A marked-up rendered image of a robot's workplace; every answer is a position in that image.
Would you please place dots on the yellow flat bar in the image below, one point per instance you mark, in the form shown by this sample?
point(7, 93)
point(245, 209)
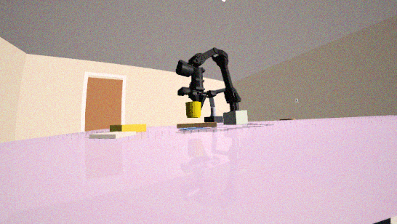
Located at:
point(128, 128)

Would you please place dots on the tan curved wooden bar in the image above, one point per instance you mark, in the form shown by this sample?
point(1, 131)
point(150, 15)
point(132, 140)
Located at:
point(205, 124)

